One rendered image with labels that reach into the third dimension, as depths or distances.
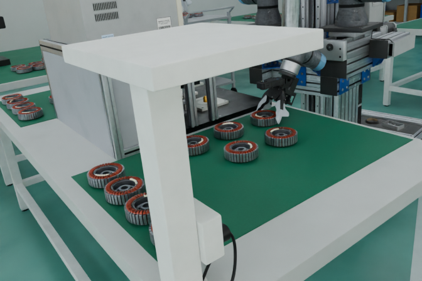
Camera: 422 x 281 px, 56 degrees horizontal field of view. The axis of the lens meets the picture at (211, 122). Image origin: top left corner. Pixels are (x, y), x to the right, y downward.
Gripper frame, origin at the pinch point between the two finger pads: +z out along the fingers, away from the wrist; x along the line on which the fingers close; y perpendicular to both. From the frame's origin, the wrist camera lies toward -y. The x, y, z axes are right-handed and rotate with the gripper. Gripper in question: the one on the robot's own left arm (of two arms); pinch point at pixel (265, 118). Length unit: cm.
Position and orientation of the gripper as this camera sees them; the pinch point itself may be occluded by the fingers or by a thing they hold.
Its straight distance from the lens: 159.6
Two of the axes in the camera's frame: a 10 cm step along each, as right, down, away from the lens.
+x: -4.8, -2.6, 8.4
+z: -3.6, 9.3, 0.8
